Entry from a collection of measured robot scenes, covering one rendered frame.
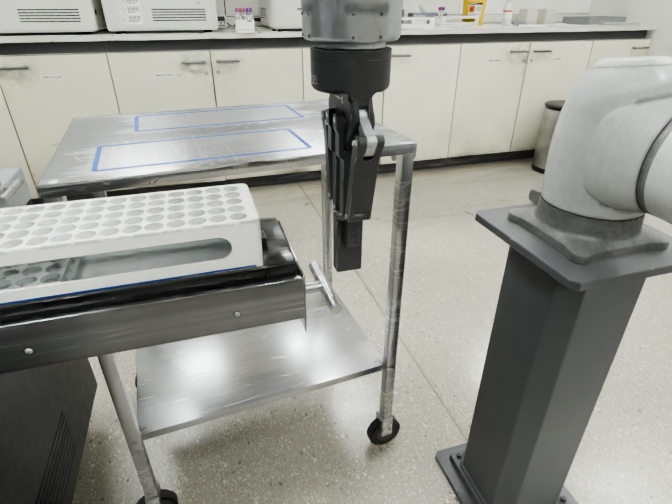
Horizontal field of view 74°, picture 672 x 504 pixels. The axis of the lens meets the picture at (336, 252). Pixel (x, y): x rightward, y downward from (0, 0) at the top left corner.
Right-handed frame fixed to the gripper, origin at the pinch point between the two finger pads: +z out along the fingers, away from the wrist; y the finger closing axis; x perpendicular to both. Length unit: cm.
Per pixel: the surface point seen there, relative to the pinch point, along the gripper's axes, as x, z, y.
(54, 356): -29.4, 3.8, 6.7
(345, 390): 17, 80, -51
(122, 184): -26.2, -0.5, -25.4
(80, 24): -63, -14, -229
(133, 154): -25.3, -1.7, -36.3
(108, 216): -23.8, -5.9, -0.6
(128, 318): -22.8, 1.0, 6.7
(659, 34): 303, -5, -224
